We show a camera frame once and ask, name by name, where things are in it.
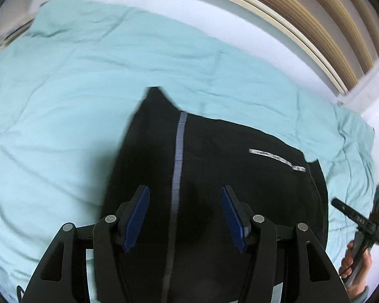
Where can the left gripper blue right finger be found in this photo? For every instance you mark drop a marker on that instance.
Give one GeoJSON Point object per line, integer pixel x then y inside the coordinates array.
{"type": "Point", "coordinates": [236, 218]}

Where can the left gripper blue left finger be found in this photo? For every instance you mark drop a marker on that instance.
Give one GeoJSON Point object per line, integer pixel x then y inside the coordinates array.
{"type": "Point", "coordinates": [132, 217]}

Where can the black hooded jacket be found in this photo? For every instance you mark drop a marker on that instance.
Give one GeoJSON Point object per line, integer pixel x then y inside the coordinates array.
{"type": "Point", "coordinates": [184, 251]}

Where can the teal quilted bed comforter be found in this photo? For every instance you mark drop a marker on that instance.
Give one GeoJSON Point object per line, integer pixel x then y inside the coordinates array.
{"type": "Point", "coordinates": [70, 85]}

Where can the striped brown window blind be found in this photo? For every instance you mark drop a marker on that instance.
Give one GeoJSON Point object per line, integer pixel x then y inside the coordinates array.
{"type": "Point", "coordinates": [341, 36]}

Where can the flat books on shelf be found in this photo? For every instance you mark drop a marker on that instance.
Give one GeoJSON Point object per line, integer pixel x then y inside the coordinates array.
{"type": "Point", "coordinates": [8, 37]}

